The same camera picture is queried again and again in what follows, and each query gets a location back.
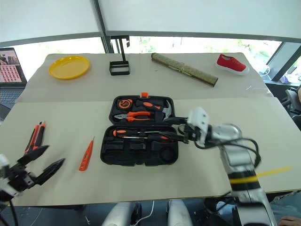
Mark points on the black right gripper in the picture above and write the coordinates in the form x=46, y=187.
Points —
x=190, y=134

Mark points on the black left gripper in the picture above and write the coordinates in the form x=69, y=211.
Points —
x=20, y=179

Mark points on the orange black utility knife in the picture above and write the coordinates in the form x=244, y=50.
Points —
x=31, y=139
x=41, y=134

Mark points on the orange voltage tester pen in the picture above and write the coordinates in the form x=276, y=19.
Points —
x=85, y=157

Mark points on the black plastic tool case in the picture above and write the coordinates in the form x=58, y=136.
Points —
x=141, y=153

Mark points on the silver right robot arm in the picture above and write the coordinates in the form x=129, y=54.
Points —
x=237, y=160

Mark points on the orange case latch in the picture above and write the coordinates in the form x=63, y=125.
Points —
x=144, y=94

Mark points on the person's bare hand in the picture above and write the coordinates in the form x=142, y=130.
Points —
x=291, y=221

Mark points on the beige table cover sheet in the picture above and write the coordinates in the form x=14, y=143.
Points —
x=164, y=87
x=141, y=183

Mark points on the orange black tape measure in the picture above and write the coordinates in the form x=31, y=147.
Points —
x=124, y=103

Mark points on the rolled bamboo mat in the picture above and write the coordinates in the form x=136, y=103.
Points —
x=185, y=70

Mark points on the black metal stand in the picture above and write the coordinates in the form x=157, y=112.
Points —
x=120, y=73

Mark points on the red canvas shoe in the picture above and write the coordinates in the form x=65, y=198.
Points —
x=231, y=63

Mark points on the silver rounded body shell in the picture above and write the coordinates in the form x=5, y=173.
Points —
x=178, y=214
x=117, y=215

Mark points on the open laptop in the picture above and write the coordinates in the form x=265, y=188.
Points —
x=9, y=70

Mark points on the yellow plastic plate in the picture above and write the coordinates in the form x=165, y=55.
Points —
x=69, y=67

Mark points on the dark window mullion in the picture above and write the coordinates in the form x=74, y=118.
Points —
x=103, y=44

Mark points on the grey office chair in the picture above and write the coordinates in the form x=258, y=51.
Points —
x=289, y=99

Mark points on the wide white roller blind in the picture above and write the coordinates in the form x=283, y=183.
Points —
x=200, y=14

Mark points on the person in black shirt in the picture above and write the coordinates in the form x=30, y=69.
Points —
x=299, y=94

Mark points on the person in blue jeans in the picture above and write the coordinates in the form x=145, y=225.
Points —
x=282, y=207

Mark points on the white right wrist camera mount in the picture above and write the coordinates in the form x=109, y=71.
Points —
x=198, y=118

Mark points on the dark window frame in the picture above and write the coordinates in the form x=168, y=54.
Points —
x=279, y=58

